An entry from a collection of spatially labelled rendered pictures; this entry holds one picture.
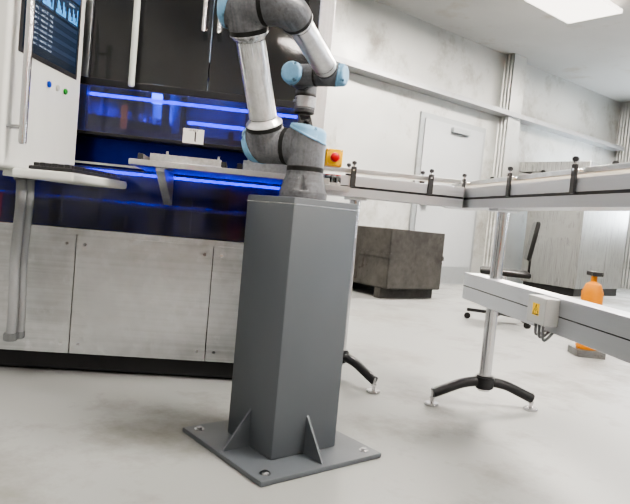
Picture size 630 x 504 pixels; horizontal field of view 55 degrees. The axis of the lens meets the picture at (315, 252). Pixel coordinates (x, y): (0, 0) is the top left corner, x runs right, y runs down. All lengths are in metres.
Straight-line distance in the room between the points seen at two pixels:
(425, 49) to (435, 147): 1.21
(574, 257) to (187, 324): 6.83
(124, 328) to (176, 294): 0.25
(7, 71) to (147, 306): 1.05
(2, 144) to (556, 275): 7.71
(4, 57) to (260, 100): 0.80
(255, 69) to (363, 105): 5.40
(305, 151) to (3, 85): 0.95
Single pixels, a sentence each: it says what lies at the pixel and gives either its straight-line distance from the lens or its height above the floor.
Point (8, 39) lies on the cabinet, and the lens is 2.19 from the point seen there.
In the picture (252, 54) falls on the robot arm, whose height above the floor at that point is 1.19.
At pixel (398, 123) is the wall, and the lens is 7.63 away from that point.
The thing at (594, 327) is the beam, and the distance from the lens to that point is 1.96.
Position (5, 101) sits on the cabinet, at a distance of 2.16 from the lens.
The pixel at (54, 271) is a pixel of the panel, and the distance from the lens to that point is 2.68.
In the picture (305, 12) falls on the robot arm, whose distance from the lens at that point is 1.83.
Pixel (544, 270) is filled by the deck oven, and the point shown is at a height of 0.30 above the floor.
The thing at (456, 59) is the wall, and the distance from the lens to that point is 8.53.
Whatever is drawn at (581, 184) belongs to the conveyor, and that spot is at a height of 0.91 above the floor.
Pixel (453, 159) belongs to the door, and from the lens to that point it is 8.33.
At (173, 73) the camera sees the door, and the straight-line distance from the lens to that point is 2.65.
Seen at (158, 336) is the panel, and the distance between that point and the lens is 2.64.
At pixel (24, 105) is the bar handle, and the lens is 2.13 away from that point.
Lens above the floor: 0.74
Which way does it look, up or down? 3 degrees down
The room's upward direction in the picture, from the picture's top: 5 degrees clockwise
